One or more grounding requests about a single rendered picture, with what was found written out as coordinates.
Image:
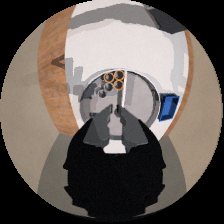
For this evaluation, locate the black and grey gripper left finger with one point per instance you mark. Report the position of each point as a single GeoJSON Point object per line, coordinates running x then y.
{"type": "Point", "coordinates": [94, 133]}

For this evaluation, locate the blue crate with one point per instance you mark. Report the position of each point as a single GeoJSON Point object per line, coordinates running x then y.
{"type": "Point", "coordinates": [170, 102]}

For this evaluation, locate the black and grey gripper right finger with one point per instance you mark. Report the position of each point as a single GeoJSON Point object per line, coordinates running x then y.
{"type": "Point", "coordinates": [136, 134]}

